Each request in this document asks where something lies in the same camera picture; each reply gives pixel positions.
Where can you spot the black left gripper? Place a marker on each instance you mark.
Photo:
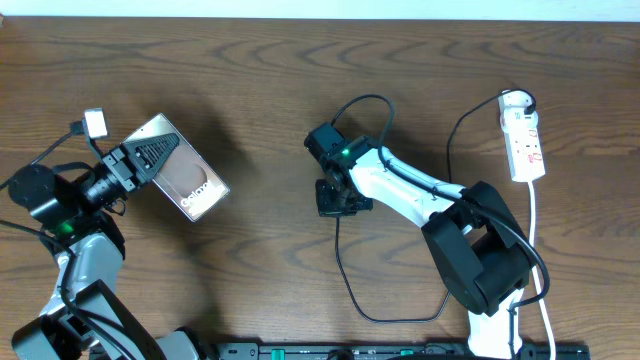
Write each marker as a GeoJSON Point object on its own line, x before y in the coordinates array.
{"type": "Point", "coordinates": [120, 166]}

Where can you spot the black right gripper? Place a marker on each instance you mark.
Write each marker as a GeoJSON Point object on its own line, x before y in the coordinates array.
{"type": "Point", "coordinates": [326, 210]}

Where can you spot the Galaxy smartphone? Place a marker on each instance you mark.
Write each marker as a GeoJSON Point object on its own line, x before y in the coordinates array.
{"type": "Point", "coordinates": [185, 178]}

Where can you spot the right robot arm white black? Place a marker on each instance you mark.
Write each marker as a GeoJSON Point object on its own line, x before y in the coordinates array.
{"type": "Point", "coordinates": [480, 253]}

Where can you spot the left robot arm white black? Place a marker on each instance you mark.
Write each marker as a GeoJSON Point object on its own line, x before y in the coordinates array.
{"type": "Point", "coordinates": [75, 205]}

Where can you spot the white power strip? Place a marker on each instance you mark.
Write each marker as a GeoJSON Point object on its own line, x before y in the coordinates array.
{"type": "Point", "coordinates": [519, 123]}

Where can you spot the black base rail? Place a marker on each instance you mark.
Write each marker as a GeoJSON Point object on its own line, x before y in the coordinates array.
{"type": "Point", "coordinates": [350, 351]}

